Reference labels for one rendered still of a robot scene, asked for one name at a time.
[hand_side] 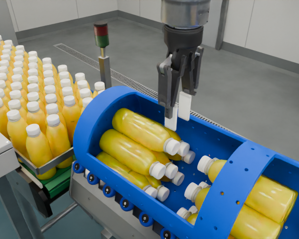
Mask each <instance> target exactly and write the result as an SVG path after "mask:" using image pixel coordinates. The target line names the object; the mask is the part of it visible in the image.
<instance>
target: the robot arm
mask: <svg viewBox="0 0 299 239"><path fill-rule="evenodd" d="M210 2H211V0H161V21H162V22H163V23H165V25H164V42H165V44H166V45H167V47H168V52H167V55H166V60H165V61H164V62H163V63H161V62H158V63H157V70H158V73H159V76H158V104H159V105H161V106H163V107H165V115H164V116H165V127H166V128H169V129H171V130H173V131H176V128H177V114H178V117H180V118H182V119H184V120H186V121H189V116H190V107H191V97H192V95H194V96H195V95H196V91H194V89H197V88H198V84H199V76H200V67H201V59H202V55H203V52H204V48H203V47H200V45H201V43H202V39H203V30H204V26H203V25H204V24H206V23H207V22H208V19H209V11H210ZM178 71H179V72H178ZM180 78H181V82H182V91H183V92H180V93H179V106H178V105H177V104H175V103H176V99H177V94H178V88H179V83H180Z"/></svg>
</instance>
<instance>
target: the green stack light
mask: <svg viewBox="0 0 299 239"><path fill-rule="evenodd" d="M94 37H95V45H96V46H99V47H105V46H108V45H109V34H107V35H105V36H96V35H94Z"/></svg>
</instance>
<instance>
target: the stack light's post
mask: <svg viewBox="0 0 299 239"><path fill-rule="evenodd" d="M98 58H99V67H100V75H101V82H103V83H104V87H105V89H108V88H111V87H112V82H111V71H110V60H109V57H108V56H106V57H105V58H102V56H100V57H98Z"/></svg>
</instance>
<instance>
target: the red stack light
mask: <svg viewBox="0 0 299 239"><path fill-rule="evenodd" d="M93 29H94V34H95V35H96V36H105V35H107V34H108V25H107V26H105V27H95V26H93Z"/></svg>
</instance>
